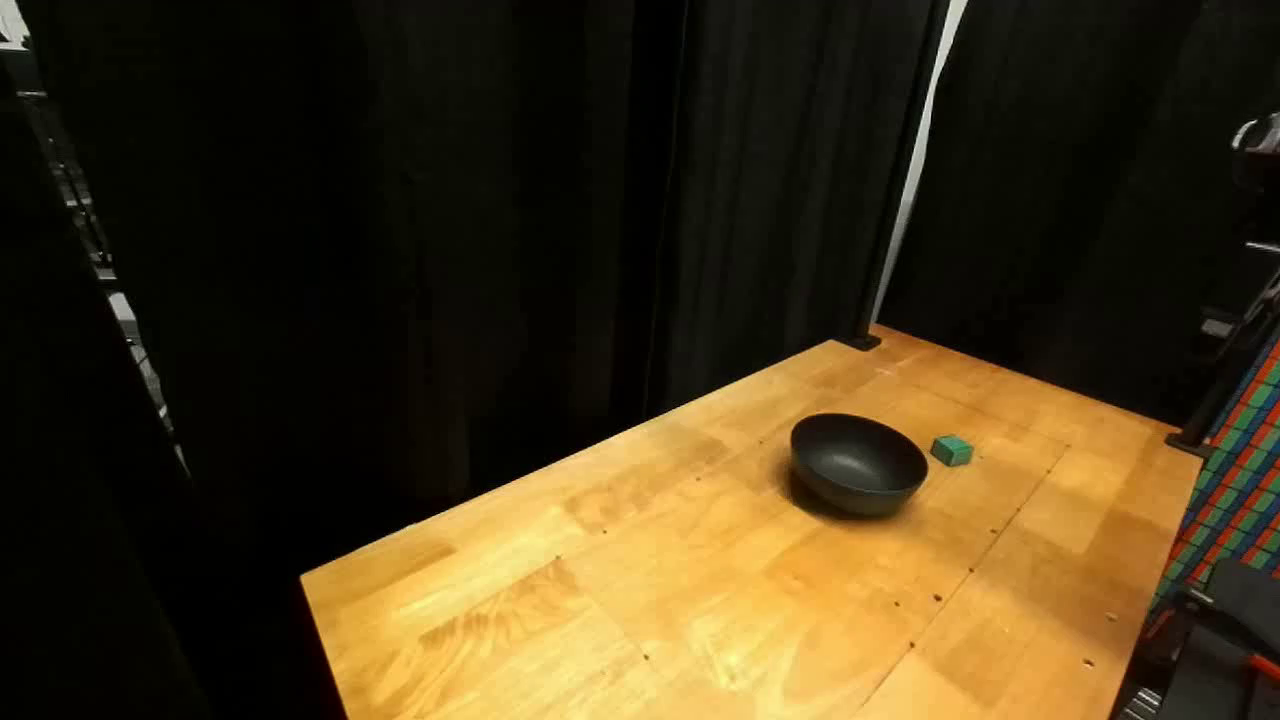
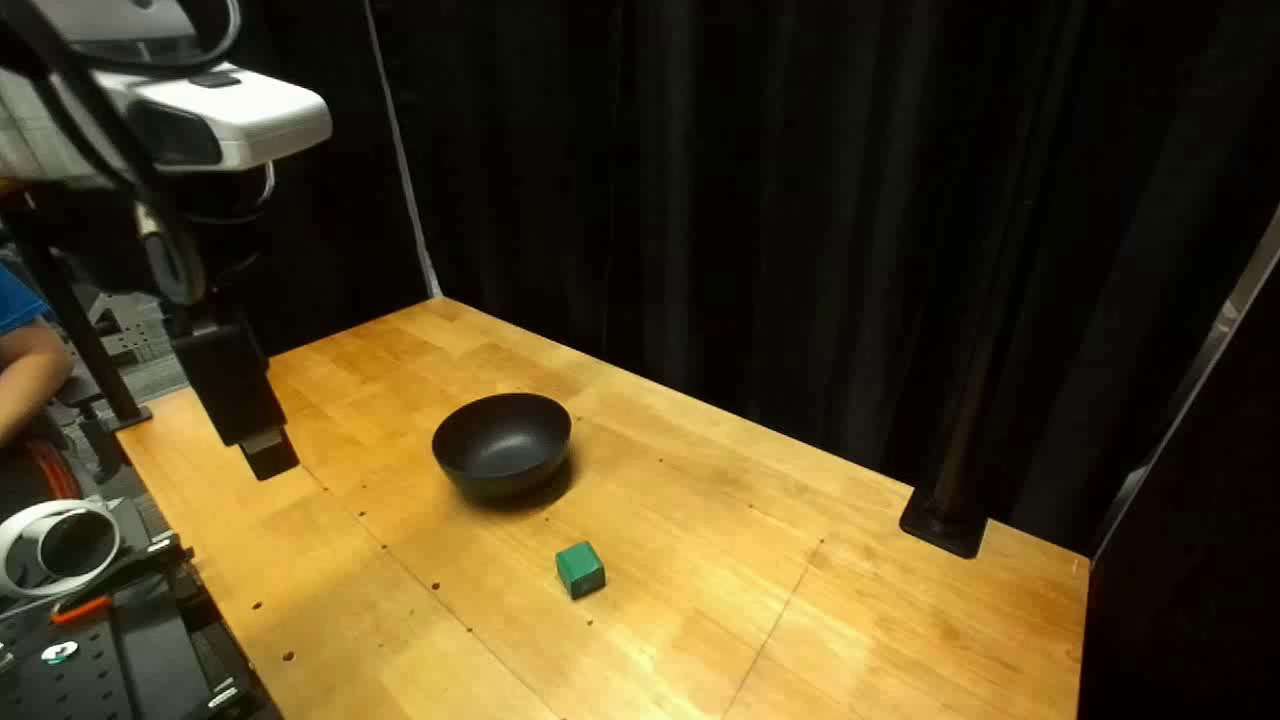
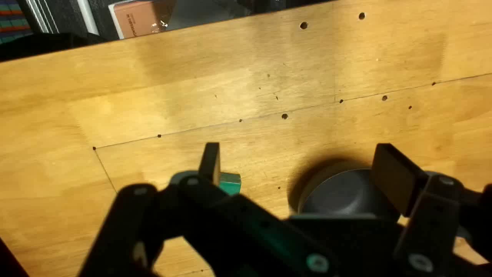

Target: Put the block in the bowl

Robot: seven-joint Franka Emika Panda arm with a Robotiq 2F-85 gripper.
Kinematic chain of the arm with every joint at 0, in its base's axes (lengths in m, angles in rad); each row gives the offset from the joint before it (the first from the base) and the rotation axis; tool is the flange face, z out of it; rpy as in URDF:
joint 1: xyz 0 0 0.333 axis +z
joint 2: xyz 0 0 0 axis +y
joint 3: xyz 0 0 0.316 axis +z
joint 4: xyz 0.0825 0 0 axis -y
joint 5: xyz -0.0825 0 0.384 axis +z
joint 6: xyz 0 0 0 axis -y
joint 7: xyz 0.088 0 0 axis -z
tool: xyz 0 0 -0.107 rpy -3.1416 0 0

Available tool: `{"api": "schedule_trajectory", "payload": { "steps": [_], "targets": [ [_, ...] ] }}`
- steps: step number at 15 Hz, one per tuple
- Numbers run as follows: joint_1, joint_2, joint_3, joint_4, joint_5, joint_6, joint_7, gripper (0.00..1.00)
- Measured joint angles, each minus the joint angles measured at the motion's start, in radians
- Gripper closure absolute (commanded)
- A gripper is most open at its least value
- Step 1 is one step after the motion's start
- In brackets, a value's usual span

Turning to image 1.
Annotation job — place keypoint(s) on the black bowl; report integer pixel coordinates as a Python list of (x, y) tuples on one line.
[(857, 466)]

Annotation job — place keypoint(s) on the green block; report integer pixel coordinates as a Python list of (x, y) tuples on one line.
[(954, 449)]

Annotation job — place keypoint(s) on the black curtain left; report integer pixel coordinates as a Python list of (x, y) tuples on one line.
[(289, 272)]

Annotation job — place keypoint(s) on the black curtain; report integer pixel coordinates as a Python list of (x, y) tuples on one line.
[(1083, 199), (289, 272)]

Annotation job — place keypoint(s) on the black curtain right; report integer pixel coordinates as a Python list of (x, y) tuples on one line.
[(1083, 199)]

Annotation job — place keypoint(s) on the black stand with red trim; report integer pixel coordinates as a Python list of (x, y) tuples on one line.
[(1210, 653)]

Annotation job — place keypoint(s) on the black corner post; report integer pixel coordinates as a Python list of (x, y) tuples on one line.
[(883, 124)]

